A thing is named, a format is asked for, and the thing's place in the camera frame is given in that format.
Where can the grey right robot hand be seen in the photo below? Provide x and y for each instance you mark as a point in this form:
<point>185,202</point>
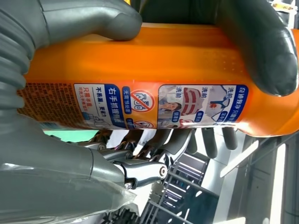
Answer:
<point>47,173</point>

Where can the green table mat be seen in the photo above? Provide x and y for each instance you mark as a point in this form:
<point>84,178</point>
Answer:
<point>69,136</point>

